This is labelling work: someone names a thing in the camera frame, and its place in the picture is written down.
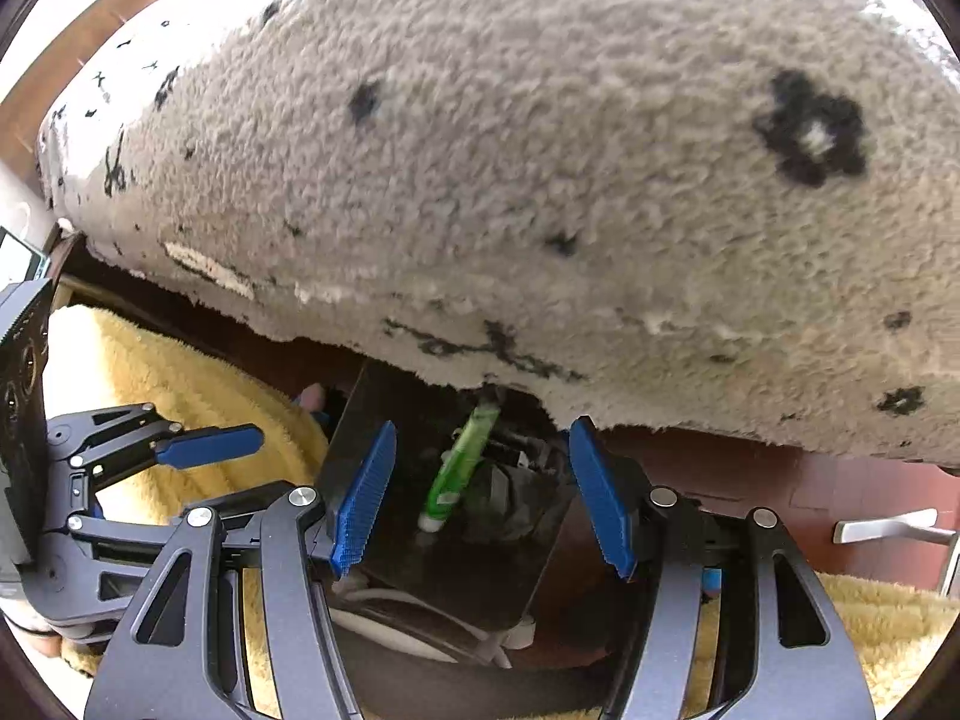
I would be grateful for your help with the yellow fluffy blanket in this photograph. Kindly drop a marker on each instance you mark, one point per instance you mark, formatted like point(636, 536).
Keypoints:
point(150, 375)

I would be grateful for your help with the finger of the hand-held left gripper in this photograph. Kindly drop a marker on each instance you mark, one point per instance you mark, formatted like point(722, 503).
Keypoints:
point(210, 445)
point(127, 532)

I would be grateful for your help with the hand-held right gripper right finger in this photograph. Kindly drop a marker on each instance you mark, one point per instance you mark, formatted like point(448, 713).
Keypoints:
point(600, 495)

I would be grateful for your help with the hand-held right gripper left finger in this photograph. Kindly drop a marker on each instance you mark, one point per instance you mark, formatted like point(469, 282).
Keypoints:
point(364, 499)

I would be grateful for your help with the small pink object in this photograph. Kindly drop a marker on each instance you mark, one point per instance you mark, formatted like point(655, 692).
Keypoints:
point(311, 396)

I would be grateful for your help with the green plastic tube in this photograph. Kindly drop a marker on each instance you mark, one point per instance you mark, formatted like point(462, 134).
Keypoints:
point(457, 472)

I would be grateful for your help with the brown wooden cabinet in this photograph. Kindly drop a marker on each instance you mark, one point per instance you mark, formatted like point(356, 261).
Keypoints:
point(750, 487)

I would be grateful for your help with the grey patterned fleece blanket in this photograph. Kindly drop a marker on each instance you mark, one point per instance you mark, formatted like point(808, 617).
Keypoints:
point(525, 165)

